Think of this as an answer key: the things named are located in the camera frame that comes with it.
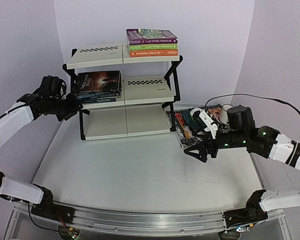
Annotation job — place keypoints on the orange 78-Storey Treehouse book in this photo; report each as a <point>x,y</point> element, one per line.
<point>154,53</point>

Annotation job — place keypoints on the purple 117-Storey Treehouse book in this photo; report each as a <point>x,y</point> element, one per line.
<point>142,36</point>

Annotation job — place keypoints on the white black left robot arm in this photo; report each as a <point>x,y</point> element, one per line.
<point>49,99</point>

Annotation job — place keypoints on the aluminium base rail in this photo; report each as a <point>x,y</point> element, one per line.
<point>85,223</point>

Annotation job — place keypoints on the patterned fabric placemat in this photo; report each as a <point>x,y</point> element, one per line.
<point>184,131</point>

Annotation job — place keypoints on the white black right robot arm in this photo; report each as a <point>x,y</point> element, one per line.
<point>264,141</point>

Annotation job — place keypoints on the white ribbed mug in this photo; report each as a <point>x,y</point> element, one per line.
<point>224,116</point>

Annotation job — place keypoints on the dark blue Nineteen Eighty-Four book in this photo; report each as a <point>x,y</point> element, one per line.
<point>94,96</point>

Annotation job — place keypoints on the beige three-tier shelf rack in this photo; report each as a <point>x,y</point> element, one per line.
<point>146,104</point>

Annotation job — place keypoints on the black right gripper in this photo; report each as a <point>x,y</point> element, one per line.
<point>213,149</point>

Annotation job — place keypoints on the green 65-Storey Treehouse book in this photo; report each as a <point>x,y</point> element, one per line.
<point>144,47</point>

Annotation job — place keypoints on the floral Little Women book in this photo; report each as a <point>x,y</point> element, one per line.
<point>92,100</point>

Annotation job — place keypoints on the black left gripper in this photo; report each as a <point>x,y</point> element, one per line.
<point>74,104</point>

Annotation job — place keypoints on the teal plate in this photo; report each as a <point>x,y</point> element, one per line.
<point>187,117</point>

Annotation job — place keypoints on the dark red black book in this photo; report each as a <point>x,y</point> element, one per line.
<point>97,80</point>

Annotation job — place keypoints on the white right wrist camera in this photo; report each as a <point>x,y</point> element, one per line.
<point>202,117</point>

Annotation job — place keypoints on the black Moon and Sixpence book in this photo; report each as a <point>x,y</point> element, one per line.
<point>117,94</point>

